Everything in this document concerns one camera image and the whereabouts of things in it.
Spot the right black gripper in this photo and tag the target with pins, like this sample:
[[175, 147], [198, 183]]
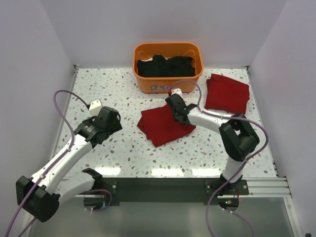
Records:
[[173, 112]]

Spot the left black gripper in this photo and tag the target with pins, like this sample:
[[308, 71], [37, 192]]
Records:
[[115, 127]]

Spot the red t shirt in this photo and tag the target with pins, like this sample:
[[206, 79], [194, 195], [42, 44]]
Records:
[[226, 94], [160, 127]]

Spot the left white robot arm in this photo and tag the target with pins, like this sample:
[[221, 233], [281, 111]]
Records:
[[43, 193]]

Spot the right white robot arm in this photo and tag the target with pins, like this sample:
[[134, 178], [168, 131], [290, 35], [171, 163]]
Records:
[[238, 136]]

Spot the folded red t shirt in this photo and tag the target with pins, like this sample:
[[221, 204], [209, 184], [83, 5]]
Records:
[[226, 94]]

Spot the black clothes in basket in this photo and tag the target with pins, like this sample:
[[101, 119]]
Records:
[[160, 67]]

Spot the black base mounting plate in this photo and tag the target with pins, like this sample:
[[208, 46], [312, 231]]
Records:
[[173, 190]]

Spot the orange plastic basket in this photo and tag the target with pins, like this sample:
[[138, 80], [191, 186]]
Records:
[[146, 51]]

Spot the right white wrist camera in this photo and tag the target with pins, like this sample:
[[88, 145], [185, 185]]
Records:
[[175, 92]]

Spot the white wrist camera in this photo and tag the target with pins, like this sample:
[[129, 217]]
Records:
[[95, 107], [175, 92]]

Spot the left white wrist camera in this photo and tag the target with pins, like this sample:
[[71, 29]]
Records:
[[95, 107]]

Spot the aluminium rail frame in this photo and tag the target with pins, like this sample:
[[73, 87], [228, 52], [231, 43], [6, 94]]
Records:
[[128, 154]]

